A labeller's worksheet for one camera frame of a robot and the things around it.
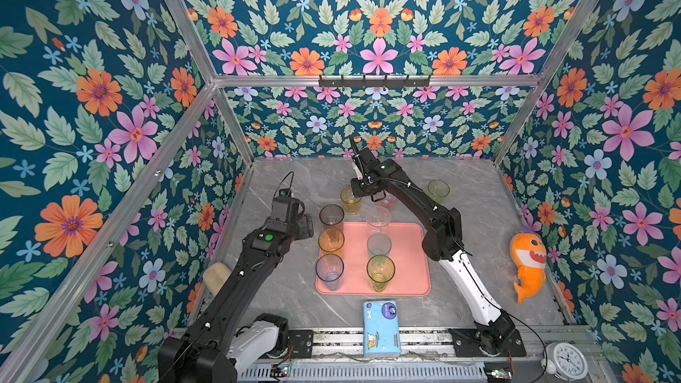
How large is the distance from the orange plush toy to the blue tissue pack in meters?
0.40

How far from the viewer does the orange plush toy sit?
817 mm

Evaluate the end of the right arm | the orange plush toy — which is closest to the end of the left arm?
the end of the right arm

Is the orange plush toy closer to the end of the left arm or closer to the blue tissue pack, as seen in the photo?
the blue tissue pack

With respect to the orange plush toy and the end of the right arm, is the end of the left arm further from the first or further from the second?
the orange plush toy

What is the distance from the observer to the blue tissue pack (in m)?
0.70

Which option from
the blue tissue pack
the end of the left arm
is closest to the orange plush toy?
the blue tissue pack
